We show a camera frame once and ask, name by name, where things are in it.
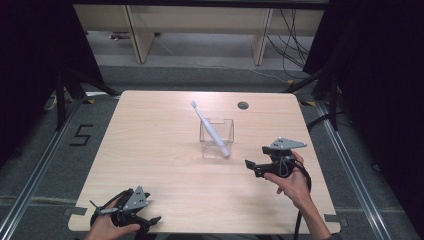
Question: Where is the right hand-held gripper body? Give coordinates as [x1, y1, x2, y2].
[261, 136, 308, 179]

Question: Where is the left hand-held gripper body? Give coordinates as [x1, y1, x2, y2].
[89, 185, 152, 228]

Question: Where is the clear plastic holder box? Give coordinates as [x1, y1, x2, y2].
[199, 118, 235, 160]

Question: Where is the white electric toothbrush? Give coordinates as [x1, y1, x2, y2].
[190, 100, 231, 158]

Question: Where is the person's right hand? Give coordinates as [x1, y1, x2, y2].
[263, 150, 313, 209]

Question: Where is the person's left hand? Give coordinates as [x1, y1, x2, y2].
[83, 196, 142, 240]

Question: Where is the black metal stand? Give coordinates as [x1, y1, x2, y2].
[54, 64, 118, 132]
[282, 64, 340, 132]

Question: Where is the black curtain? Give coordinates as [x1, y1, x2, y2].
[0, 0, 105, 168]
[302, 0, 424, 231]

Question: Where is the light wooden desk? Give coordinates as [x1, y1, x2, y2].
[73, 4, 326, 67]

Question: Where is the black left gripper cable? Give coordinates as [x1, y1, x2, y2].
[95, 188, 135, 214]

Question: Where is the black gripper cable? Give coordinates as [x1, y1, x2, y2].
[292, 159, 313, 240]
[95, 188, 135, 214]

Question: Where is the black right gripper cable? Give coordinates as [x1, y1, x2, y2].
[292, 159, 313, 240]

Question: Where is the thick black floor cable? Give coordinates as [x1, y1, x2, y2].
[305, 112, 332, 132]

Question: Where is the metal floor rail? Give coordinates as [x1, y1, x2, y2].
[315, 99, 395, 240]
[0, 97, 85, 240]

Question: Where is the bundle of black cables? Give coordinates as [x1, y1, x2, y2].
[265, 8, 312, 80]

